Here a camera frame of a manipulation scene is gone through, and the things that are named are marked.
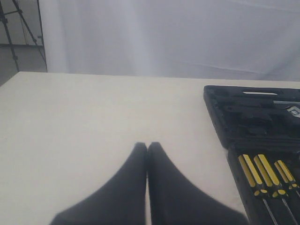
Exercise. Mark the claw hammer black handle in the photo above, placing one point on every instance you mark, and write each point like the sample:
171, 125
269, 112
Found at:
256, 102

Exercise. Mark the small yellow black screwdriver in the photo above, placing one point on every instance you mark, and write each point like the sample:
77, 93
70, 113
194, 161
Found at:
289, 180

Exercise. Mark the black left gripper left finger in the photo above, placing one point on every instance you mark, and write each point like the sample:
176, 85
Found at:
120, 201

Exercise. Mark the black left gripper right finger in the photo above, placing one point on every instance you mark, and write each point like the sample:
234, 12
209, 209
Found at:
174, 200

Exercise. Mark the black tripod stand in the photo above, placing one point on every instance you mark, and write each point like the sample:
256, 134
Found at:
21, 38

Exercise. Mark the white backdrop curtain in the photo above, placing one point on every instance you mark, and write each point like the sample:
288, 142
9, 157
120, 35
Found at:
219, 39

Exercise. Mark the black plastic tool case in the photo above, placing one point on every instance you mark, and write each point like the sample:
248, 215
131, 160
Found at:
276, 139

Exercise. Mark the large yellow black screwdriver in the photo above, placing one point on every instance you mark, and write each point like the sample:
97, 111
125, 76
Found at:
255, 182

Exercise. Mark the adjustable wrench silver head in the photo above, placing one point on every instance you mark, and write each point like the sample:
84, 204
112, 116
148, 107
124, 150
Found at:
262, 113

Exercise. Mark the middle yellow black screwdriver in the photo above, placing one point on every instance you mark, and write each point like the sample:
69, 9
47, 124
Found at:
272, 182

